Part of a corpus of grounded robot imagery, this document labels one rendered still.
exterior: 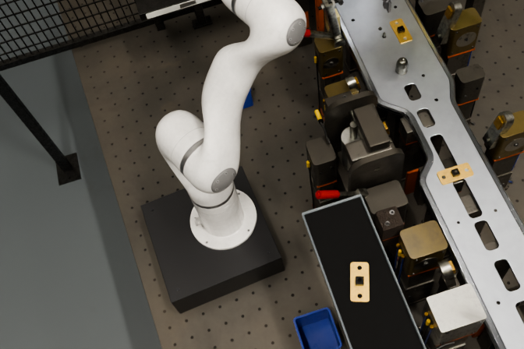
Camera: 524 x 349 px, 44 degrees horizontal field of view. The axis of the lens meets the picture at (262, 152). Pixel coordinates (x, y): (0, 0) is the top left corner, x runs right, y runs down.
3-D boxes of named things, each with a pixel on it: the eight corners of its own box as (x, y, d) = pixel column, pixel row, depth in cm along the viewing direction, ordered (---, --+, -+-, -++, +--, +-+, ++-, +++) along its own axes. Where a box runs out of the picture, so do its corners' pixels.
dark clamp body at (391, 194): (398, 261, 183) (409, 204, 150) (359, 274, 182) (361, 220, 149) (389, 238, 187) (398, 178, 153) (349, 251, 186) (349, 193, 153)
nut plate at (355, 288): (369, 302, 132) (369, 300, 131) (350, 301, 132) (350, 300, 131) (368, 262, 136) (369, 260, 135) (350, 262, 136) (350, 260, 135)
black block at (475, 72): (478, 130, 200) (497, 73, 175) (448, 139, 200) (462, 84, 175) (470, 116, 203) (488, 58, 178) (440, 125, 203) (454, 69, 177)
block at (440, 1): (451, 64, 213) (465, 4, 189) (417, 74, 213) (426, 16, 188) (442, 47, 217) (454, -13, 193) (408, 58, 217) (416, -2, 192)
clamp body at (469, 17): (472, 92, 207) (493, 19, 177) (437, 103, 207) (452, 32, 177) (463, 76, 211) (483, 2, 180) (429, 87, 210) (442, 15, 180)
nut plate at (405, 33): (412, 40, 182) (413, 37, 181) (400, 44, 182) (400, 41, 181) (401, 18, 187) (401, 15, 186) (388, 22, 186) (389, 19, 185)
